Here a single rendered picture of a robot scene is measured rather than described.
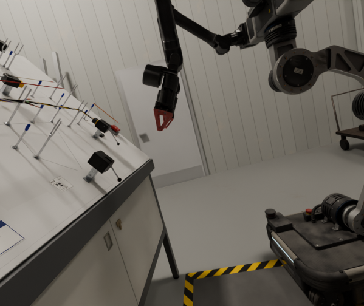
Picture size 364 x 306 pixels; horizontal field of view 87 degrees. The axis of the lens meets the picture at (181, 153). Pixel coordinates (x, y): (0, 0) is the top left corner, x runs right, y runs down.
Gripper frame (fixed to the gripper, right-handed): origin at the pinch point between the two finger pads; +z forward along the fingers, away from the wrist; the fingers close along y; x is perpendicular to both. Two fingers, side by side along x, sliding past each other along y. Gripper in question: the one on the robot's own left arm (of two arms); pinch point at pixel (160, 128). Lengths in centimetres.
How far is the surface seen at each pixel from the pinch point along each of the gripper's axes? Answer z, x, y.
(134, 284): 61, 4, 6
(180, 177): 87, 29, -267
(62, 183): 21.4, -22.3, 19.2
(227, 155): 27, 104, -274
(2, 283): 28, -14, 46
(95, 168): 17.1, -16.4, 12.2
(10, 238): 25, -19, 40
